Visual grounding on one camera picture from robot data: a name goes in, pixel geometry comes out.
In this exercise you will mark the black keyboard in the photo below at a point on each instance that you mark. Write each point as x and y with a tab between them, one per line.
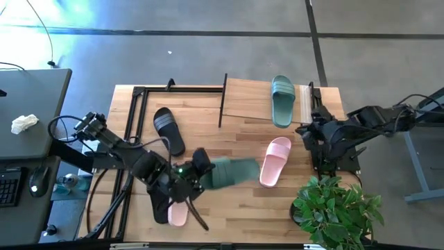
8	187

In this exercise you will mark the pink rubber slide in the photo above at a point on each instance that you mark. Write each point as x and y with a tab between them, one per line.
275	163
178	217

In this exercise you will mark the black rubber slide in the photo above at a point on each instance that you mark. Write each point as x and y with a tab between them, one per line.
159	208
168	128

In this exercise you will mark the wooden shelf with black frame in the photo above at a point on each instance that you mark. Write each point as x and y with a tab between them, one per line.
249	100

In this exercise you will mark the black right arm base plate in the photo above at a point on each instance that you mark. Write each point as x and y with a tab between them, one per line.
350	163

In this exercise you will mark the silver metal bracket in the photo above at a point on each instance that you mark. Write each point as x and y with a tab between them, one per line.
128	246
312	247

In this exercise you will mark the crumpled white tissue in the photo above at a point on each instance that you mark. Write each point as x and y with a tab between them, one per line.
24	122

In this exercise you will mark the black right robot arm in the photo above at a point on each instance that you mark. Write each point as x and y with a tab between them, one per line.
374	118

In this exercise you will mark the potted green plant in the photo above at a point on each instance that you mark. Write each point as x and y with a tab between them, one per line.
333	212

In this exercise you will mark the black aluminium mounting frame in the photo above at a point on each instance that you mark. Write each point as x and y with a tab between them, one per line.
184	89

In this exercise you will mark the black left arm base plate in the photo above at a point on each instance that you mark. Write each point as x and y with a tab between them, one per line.
104	161

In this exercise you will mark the white power box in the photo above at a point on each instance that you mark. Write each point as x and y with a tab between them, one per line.
91	146

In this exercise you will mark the small black desk object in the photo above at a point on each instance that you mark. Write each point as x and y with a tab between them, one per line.
2	93

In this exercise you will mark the black round knob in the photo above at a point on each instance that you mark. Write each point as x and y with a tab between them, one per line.
50	230

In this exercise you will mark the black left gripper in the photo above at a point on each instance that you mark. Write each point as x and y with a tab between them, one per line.
187	180

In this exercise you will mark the dark grey desk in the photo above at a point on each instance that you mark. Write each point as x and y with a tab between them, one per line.
34	97
21	222

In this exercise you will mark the green rubber slide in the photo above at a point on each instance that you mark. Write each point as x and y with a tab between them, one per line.
282	104
232	172

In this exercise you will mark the grey metal table frame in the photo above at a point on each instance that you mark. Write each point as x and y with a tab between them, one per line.
414	159

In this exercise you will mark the black desk support bar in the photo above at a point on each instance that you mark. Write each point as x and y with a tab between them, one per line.
69	156

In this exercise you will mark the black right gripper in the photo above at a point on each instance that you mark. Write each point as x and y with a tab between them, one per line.
327	132

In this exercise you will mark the black computer mouse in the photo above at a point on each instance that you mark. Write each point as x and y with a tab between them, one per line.
39	180

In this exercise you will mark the teal water bottle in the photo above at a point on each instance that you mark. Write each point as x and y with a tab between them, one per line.
71	181

